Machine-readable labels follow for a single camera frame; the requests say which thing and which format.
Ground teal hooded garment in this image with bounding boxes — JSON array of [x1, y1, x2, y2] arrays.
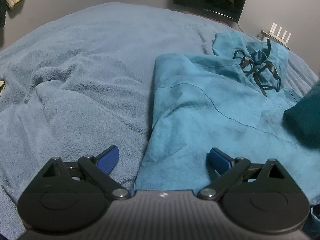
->
[[134, 32, 319, 205]]

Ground blue fleece bed blanket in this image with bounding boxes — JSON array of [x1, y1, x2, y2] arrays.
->
[[0, 2, 320, 240]]

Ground white wifi router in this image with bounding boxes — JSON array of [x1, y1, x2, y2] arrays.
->
[[268, 22, 291, 45]]

